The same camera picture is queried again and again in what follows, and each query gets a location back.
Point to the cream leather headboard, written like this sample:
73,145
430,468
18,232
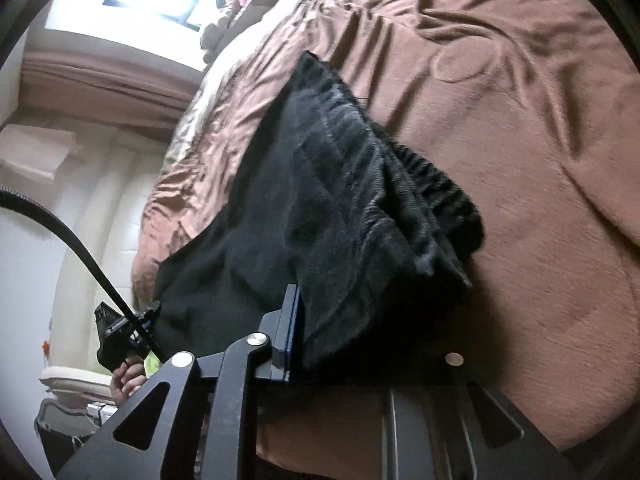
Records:
100,200

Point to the beige plush toy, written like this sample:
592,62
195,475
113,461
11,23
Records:
215,35

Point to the brown blanket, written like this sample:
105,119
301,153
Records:
500,110

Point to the person's left hand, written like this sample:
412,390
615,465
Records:
127,382

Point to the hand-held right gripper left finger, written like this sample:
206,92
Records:
291,332

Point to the beige leaning pad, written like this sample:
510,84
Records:
75,382

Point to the grey nightstand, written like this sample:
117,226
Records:
65,435

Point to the small orange object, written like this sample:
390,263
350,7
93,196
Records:
46,347

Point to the cream duvet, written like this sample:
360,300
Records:
200,120

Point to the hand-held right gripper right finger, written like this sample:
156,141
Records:
450,410

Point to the pink curtain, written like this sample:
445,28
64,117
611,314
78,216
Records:
100,85

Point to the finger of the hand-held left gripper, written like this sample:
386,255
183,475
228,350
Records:
145,320

